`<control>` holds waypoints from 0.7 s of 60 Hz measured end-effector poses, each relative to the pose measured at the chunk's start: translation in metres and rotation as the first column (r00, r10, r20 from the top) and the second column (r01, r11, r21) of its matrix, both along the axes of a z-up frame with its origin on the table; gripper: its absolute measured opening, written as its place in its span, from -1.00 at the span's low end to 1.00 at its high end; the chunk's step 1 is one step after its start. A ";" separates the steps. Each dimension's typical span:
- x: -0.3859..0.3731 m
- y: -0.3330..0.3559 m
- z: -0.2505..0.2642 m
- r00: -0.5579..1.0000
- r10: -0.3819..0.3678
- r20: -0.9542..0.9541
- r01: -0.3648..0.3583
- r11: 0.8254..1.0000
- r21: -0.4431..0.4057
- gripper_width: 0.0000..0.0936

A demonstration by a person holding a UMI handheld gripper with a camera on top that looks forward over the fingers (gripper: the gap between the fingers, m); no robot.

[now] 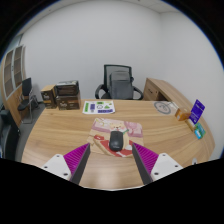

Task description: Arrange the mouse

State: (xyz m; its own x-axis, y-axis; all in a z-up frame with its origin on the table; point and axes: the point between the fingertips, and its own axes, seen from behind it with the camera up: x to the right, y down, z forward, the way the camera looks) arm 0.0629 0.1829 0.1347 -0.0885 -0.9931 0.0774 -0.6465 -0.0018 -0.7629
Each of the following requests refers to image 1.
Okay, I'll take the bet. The black leather sofa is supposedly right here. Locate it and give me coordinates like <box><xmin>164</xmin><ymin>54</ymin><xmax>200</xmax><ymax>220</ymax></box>
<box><xmin>0</xmin><ymin>108</ymin><xmax>22</xmax><ymax>161</ymax></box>

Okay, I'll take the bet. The wooden side cabinet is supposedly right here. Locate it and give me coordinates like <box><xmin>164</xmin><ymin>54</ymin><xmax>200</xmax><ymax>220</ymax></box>
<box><xmin>142</xmin><ymin>77</ymin><xmax>198</xmax><ymax>108</ymax></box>

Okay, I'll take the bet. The teal card pack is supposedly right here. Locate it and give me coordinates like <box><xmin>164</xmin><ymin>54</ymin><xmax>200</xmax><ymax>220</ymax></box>
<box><xmin>193</xmin><ymin>122</ymin><xmax>207</xmax><ymax>140</ymax></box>

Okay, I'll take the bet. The small brown cardboard box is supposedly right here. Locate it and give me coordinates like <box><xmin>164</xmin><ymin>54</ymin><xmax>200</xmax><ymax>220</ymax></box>
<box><xmin>40</xmin><ymin>84</ymin><xmax>58</xmax><ymax>110</ymax></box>

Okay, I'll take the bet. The white sticker sheet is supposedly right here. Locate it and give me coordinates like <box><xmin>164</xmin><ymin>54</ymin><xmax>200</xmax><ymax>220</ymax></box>
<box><xmin>82</xmin><ymin>100</ymin><xmax>116</xmax><ymax>115</ymax></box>

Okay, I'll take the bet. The cartoon print mouse pad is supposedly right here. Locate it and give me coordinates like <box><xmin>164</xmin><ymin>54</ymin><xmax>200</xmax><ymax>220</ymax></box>
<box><xmin>87</xmin><ymin>117</ymin><xmax>145</xmax><ymax>158</ymax></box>

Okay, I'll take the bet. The dark brown cardboard box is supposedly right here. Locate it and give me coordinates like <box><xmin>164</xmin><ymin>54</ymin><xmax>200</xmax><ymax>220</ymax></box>
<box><xmin>54</xmin><ymin>80</ymin><xmax>80</xmax><ymax>98</ymax></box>

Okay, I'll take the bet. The purple card stand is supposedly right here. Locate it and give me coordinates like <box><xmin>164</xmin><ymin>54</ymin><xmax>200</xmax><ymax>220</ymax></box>
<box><xmin>188</xmin><ymin>99</ymin><xmax>206</xmax><ymax>125</ymax></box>

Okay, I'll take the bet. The round grey disc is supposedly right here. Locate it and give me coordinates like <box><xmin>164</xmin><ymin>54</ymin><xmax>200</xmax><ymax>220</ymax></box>
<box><xmin>153</xmin><ymin>100</ymin><xmax>174</xmax><ymax>116</ymax></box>

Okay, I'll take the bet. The wooden shelf unit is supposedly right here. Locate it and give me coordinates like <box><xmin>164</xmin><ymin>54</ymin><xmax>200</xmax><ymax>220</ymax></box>
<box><xmin>1</xmin><ymin>44</ymin><xmax>28</xmax><ymax>128</ymax></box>

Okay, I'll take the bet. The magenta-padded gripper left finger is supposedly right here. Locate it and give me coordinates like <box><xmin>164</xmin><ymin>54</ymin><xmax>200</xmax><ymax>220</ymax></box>
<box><xmin>40</xmin><ymin>142</ymin><xmax>92</xmax><ymax>185</ymax></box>

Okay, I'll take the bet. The black mesh office chair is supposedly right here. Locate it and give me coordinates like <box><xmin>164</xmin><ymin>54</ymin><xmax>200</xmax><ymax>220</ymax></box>
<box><xmin>94</xmin><ymin>64</ymin><xmax>144</xmax><ymax>101</ymax></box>

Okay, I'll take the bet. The small orange box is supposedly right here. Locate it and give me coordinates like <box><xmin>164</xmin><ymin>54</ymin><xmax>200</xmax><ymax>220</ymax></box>
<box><xmin>174</xmin><ymin>107</ymin><xmax>192</xmax><ymax>122</ymax></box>

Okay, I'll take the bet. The black computer mouse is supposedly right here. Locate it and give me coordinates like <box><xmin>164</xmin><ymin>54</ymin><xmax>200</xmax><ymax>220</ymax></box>
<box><xmin>108</xmin><ymin>130</ymin><xmax>125</xmax><ymax>153</ymax></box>

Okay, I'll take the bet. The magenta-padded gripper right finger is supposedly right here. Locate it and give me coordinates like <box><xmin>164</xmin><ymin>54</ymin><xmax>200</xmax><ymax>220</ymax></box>
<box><xmin>132</xmin><ymin>142</ymin><xmax>184</xmax><ymax>185</ymax></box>

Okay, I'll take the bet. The black visitor chair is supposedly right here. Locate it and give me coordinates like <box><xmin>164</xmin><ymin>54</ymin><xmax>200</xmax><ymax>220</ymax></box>
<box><xmin>17</xmin><ymin>77</ymin><xmax>39</xmax><ymax>124</ymax></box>

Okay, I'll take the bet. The grey backpack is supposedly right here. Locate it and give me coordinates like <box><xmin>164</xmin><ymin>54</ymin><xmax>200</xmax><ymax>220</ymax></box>
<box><xmin>109</xmin><ymin>70</ymin><xmax>135</xmax><ymax>100</ymax></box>

